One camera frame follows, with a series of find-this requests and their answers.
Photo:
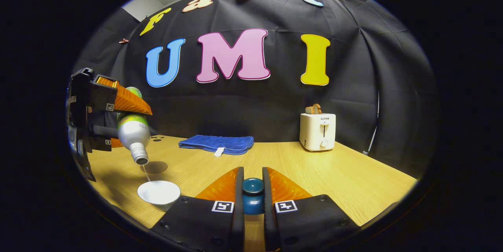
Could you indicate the black backdrop cloth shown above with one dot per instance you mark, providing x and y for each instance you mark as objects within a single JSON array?
[{"x": 255, "y": 106}]

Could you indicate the teal teacup lid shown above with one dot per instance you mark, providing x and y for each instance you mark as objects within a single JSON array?
[{"x": 252, "y": 201}]

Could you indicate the white toaster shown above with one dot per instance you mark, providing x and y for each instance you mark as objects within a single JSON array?
[{"x": 316, "y": 134}]

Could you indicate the silver green water bottle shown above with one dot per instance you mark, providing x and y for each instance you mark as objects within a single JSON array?
[{"x": 133, "y": 134}]

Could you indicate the white teacup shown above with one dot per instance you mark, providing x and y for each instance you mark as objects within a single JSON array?
[{"x": 159, "y": 193}]

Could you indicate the round brown coaster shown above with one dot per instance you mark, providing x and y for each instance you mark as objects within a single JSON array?
[{"x": 157, "y": 167}]

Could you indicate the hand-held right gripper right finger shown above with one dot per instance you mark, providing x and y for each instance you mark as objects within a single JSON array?
[{"x": 268, "y": 220}]

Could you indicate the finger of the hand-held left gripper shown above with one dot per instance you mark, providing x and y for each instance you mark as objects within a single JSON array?
[
  {"x": 125, "y": 100},
  {"x": 104, "y": 131}
]

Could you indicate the blue folded towel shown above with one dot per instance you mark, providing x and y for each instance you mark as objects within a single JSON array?
[{"x": 216, "y": 142}]

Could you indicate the brown bread slice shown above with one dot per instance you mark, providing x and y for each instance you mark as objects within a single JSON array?
[{"x": 313, "y": 109}]

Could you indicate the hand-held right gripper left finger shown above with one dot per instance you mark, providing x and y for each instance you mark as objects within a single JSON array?
[{"x": 238, "y": 220}]

